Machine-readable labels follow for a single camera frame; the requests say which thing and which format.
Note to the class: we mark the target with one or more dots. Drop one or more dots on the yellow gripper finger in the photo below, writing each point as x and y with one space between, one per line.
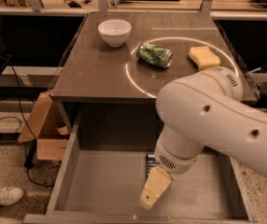
157 183

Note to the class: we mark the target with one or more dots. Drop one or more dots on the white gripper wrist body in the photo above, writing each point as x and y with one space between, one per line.
175 162

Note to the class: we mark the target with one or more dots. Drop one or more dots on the dark blue rxbar wrapper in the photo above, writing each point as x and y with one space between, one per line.
150 162

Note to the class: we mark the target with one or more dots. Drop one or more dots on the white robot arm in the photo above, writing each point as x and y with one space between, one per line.
204 110

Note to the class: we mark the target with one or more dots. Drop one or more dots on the grey open drawer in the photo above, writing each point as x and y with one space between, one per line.
104 170

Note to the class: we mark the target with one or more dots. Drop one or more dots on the grey counter cabinet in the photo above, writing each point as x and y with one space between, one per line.
95 72

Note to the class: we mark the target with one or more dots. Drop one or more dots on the crushed green soda can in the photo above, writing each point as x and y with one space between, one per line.
154 55

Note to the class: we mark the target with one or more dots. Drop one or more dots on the yellow sponge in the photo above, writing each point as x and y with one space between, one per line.
204 57

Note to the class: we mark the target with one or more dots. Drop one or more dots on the brown cardboard box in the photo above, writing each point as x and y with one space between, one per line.
45 125

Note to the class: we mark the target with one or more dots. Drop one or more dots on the white ceramic bowl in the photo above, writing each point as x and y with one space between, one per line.
114 32

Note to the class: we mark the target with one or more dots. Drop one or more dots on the white sneaker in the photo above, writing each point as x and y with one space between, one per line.
10 195

